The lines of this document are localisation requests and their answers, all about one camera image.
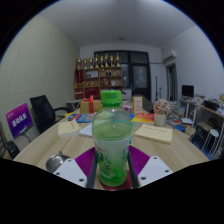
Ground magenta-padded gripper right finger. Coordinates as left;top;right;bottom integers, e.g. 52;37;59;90
126;144;174;188

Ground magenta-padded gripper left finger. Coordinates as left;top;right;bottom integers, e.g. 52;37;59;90
52;147;98;190

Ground green drink bottle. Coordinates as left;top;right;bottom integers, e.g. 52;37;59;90
91;89;133;188

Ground small steel cup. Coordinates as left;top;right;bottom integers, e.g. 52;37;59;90
45;151;71;174

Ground flat round red coaster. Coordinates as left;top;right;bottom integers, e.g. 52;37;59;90
93;169;141;192

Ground pale yellow book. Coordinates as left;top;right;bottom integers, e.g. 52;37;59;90
133;123;174;145
57;119;82;139

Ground teal book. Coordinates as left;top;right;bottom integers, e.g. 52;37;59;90
129;121;135;145

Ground white paper sheet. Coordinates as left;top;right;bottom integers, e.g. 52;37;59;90
78;122;94;138

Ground orange book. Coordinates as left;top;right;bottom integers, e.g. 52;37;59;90
130;112;155;125

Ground blue flat box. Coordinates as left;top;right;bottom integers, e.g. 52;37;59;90
67;113;95;124

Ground potted pink flowers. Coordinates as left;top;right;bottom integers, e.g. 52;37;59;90
152;98;172;127

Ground black office chair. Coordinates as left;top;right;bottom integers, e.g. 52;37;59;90
29;94;73;134

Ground white round stool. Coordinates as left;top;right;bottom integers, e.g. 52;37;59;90
201;128;221;158

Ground beige standing box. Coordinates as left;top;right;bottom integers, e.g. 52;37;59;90
131;95;144;114

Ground yellow gift box red ribbon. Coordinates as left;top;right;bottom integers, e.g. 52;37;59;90
79;94;103;114

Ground small white side table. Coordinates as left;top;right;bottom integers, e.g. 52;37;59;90
65;98;84;111

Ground purple sign board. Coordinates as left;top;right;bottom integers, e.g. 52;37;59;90
5;102;34;139

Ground cluttered wooden desk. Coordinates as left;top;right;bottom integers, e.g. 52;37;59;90
178;94;224;158

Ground black computer monitor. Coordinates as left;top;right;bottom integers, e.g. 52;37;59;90
181;84;195;99

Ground wooden shelf unit with trophies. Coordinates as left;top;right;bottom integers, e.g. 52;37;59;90
73;53;124;100

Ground black framed glass door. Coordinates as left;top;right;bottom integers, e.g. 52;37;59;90
93;50;152;101

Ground white wall air conditioner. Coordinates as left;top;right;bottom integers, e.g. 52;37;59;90
162;49;179;63

